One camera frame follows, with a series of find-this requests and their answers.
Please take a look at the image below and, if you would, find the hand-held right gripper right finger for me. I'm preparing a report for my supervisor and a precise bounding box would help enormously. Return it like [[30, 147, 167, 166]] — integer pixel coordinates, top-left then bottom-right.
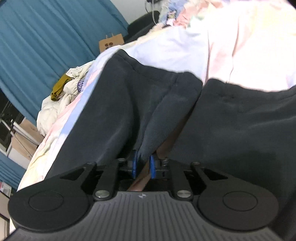
[[150, 154, 229, 201]]

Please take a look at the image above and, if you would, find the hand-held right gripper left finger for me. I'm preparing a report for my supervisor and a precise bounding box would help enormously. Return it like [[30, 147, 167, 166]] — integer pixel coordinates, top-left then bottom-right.
[[59, 149, 139, 201]]

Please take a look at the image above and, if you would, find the dark grey garment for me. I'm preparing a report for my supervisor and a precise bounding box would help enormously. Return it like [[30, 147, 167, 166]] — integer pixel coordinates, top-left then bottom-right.
[[44, 50, 296, 234]]

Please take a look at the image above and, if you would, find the mustard yellow cloth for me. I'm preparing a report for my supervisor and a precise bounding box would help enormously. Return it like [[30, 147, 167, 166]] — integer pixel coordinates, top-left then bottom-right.
[[50, 74, 72, 102]]

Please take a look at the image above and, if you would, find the beige cabinet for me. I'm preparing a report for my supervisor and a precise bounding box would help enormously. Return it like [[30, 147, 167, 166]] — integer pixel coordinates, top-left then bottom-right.
[[10, 118, 44, 160]]

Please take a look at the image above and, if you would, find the brown paper bag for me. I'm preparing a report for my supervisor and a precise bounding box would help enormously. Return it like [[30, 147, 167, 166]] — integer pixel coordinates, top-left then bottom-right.
[[99, 32, 125, 54]]

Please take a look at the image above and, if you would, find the blue curtain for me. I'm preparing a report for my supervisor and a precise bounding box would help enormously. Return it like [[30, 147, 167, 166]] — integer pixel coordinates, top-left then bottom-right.
[[0, 0, 129, 126], [0, 152, 27, 190]]

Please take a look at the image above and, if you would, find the black armchair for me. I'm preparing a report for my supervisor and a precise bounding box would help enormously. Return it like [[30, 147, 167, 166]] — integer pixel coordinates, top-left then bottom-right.
[[126, 10, 162, 43]]

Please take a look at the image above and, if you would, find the dark window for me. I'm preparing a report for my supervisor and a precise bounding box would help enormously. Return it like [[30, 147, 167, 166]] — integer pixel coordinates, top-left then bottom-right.
[[0, 89, 26, 149]]

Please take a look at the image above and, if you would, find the pastel tie-dye duvet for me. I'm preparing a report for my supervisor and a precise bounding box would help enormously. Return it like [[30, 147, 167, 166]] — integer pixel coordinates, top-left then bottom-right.
[[17, 0, 296, 192]]

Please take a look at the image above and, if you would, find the white charging cable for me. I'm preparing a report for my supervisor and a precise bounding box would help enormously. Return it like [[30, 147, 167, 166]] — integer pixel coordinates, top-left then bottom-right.
[[146, 0, 160, 24]]

